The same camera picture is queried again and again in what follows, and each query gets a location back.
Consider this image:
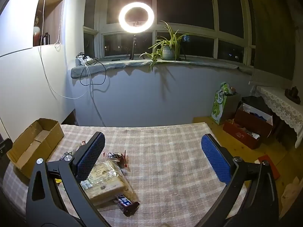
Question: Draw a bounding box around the beige plastic bag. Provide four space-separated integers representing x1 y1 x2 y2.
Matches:
280 176 303 218

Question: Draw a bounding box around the clear bread package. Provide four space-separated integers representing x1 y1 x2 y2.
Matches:
80 160 133 206

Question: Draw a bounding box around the wooden shelf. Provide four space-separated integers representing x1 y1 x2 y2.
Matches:
33 0 65 46

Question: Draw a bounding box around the hanging white cable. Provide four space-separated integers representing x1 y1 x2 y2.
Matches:
86 64 106 126

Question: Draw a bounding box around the red vase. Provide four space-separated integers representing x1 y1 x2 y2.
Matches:
33 16 41 46

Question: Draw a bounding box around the white cabinet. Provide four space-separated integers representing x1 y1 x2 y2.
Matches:
0 0 76 147

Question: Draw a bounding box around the white lace tablecloth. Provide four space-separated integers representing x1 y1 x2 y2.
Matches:
256 86 303 136

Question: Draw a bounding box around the dark figurine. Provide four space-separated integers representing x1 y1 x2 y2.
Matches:
285 85 301 104

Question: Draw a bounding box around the green gift bag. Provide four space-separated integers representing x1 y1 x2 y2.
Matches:
211 82 241 126

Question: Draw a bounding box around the white power strip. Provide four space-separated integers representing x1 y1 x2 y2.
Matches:
79 55 94 65

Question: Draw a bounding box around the black tripod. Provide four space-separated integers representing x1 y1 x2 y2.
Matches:
129 32 142 60

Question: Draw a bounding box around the black cable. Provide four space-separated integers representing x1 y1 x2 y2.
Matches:
76 52 128 86

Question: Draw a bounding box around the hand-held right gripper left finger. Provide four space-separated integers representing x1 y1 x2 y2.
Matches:
26 131 112 227

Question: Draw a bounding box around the dark chocolate bar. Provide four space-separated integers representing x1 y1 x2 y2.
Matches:
113 194 140 217

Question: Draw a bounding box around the ring light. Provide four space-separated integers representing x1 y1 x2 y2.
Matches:
118 2 155 32

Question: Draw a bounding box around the dark red open box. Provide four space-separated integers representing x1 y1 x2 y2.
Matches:
234 103 274 138

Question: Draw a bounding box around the red flat packet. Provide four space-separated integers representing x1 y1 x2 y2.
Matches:
258 154 281 180

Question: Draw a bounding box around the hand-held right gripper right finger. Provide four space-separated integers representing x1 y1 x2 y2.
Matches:
201 134 278 227

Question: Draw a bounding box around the red cardboard box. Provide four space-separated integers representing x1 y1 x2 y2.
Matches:
223 119 263 150

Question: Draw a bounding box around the potted spider plant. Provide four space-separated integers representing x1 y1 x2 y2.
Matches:
140 21 192 71

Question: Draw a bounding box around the black bag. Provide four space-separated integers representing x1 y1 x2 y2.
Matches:
241 96 270 114

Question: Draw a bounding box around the long white cable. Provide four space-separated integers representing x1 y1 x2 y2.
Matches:
38 0 93 100

